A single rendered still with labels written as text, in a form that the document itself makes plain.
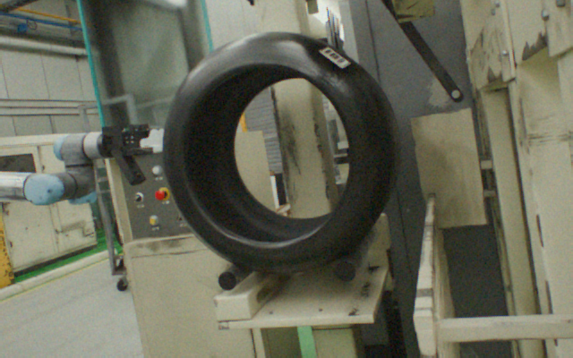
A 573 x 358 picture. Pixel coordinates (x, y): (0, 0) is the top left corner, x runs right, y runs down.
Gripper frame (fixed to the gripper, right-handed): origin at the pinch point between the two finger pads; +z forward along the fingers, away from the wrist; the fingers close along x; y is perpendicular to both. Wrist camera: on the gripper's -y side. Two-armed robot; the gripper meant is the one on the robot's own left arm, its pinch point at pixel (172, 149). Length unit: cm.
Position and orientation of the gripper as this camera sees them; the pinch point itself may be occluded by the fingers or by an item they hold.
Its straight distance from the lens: 126.6
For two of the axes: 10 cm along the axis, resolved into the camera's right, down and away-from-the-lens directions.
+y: -0.7, -9.9, -0.9
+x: 3.0, -1.1, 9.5
